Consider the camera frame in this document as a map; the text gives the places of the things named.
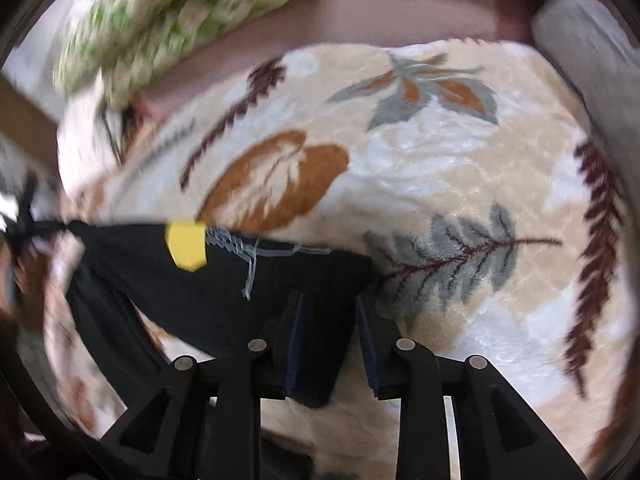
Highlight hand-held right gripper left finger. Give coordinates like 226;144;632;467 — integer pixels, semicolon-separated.
102;291;306;480

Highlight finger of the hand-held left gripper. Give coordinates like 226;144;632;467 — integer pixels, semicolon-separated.
0;175;72;258

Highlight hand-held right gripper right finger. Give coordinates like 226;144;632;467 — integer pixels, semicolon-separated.
355;296;587;480

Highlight black pants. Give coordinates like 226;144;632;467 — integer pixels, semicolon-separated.
65;220;377;409

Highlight cream leaf print blanket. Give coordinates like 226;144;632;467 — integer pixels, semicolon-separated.
42;40;633;480

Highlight green patterned pillow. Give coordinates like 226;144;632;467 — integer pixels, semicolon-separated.
52;0;323;107

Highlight pink bedsheet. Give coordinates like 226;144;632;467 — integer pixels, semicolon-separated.
132;0;551;121

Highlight grey cloth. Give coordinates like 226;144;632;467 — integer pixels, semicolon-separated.
531;0;637;183

